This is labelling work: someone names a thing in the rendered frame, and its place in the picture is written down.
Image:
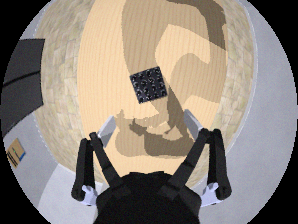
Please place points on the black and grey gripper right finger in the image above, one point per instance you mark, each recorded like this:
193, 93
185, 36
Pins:
219, 188

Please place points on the black knob box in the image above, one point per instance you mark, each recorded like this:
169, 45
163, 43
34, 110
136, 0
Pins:
151, 82

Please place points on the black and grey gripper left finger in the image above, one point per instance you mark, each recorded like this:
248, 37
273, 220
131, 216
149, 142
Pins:
82, 190

